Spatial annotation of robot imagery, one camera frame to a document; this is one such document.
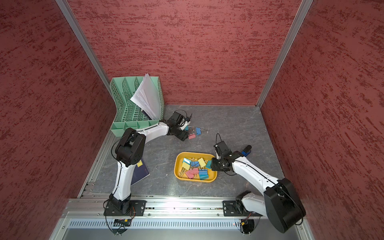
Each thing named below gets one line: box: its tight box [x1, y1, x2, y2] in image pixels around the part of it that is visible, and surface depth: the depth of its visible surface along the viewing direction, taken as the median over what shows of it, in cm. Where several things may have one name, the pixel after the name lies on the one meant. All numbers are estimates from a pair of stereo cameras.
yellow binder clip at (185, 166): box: [178, 162, 191, 177], surface depth 88 cm
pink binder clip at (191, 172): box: [185, 168, 199, 179], surface depth 86 cm
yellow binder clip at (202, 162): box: [197, 157, 206, 168], surface depth 89 cm
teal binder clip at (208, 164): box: [206, 160, 212, 169], surface depth 89 cm
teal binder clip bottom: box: [200, 174, 209, 181], surface depth 86 cm
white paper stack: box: [130, 73, 161, 121], surface depth 97 cm
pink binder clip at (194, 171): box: [188, 168, 199, 177], surface depth 87 cm
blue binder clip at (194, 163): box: [190, 161, 200, 167], surface depth 89 cm
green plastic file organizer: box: [109, 76, 165, 137], surface depth 105 cm
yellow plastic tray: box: [174, 152, 218, 183], surface depth 89 cm
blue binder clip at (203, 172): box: [199, 169, 208, 175], surface depth 88 cm
